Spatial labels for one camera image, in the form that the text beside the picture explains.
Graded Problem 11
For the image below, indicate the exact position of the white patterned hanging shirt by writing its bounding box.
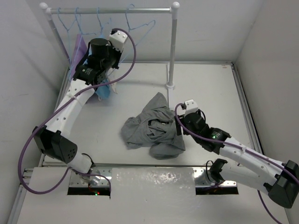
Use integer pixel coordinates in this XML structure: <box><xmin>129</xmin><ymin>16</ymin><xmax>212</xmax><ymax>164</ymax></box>
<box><xmin>110</xmin><ymin>82</ymin><xmax>118</xmax><ymax>94</ymax></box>

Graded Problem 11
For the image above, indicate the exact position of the blue hanger with purple shirt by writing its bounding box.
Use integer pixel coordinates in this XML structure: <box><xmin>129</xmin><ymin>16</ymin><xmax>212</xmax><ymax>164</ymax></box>
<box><xmin>69</xmin><ymin>7</ymin><xmax>99</xmax><ymax>79</ymax></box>

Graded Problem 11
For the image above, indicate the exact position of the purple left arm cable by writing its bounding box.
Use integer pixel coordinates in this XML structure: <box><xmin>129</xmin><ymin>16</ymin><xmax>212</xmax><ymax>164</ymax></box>
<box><xmin>18</xmin><ymin>28</ymin><xmax>137</xmax><ymax>194</ymax></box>

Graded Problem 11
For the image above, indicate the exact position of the purple hanging shirt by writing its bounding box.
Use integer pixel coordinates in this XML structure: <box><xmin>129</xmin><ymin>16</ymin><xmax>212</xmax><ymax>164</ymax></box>
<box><xmin>70</xmin><ymin>34</ymin><xmax>87</xmax><ymax>78</ymax></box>

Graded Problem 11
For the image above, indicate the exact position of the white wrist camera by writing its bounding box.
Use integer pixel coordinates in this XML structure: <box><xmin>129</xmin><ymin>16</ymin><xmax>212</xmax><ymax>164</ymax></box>
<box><xmin>108</xmin><ymin>30</ymin><xmax>128</xmax><ymax>52</ymax></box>
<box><xmin>183</xmin><ymin>99</ymin><xmax>199</xmax><ymax>115</ymax></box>

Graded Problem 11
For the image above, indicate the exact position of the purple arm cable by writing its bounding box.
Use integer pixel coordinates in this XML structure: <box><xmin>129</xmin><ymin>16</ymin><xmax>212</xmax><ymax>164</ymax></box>
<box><xmin>174</xmin><ymin>102</ymin><xmax>299</xmax><ymax>224</ymax></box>
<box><xmin>18</xmin><ymin>28</ymin><xmax>137</xmax><ymax>194</ymax></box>

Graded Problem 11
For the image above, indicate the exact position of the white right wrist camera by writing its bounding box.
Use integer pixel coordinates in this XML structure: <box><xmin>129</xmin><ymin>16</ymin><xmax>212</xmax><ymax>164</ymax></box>
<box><xmin>183</xmin><ymin>99</ymin><xmax>199</xmax><ymax>115</ymax></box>

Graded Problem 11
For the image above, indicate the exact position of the blue hanging shirt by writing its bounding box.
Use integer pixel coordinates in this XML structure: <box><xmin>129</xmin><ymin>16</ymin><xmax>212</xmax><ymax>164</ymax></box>
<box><xmin>94</xmin><ymin>35</ymin><xmax>113</xmax><ymax>101</ymax></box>

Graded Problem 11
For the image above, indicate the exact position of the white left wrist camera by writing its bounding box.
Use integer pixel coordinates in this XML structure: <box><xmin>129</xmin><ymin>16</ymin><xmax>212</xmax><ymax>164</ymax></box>
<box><xmin>108</xmin><ymin>30</ymin><xmax>128</xmax><ymax>52</ymax></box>

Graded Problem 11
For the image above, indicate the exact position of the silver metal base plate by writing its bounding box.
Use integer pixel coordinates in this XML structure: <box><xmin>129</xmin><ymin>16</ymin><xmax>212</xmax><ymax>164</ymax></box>
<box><xmin>69</xmin><ymin>166</ymin><xmax>237</xmax><ymax>192</ymax></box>

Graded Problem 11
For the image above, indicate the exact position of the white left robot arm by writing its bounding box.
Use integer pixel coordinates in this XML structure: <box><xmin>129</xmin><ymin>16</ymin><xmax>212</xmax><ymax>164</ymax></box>
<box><xmin>34</xmin><ymin>37</ymin><xmax>126</xmax><ymax>174</ymax></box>

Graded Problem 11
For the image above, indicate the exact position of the white metal clothes rack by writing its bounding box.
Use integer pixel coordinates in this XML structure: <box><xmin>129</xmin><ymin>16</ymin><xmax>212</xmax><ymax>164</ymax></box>
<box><xmin>39</xmin><ymin>2</ymin><xmax>180</xmax><ymax>109</ymax></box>

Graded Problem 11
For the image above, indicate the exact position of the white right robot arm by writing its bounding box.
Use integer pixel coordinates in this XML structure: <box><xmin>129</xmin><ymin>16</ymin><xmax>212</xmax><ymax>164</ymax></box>
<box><xmin>175</xmin><ymin>110</ymin><xmax>299</xmax><ymax>209</ymax></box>

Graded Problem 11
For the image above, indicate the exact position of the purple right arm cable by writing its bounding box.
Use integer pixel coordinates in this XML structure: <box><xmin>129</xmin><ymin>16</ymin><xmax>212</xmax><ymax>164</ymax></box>
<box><xmin>174</xmin><ymin>102</ymin><xmax>299</xmax><ymax>224</ymax></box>

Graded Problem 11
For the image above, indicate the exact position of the grey t shirt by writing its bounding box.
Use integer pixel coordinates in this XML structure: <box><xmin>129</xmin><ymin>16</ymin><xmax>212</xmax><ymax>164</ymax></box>
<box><xmin>121</xmin><ymin>92</ymin><xmax>185</xmax><ymax>160</ymax></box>

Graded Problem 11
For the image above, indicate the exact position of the blue wire hanger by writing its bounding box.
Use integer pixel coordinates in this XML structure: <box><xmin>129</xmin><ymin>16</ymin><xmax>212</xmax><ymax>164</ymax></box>
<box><xmin>120</xmin><ymin>3</ymin><xmax>156</xmax><ymax>62</ymax></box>

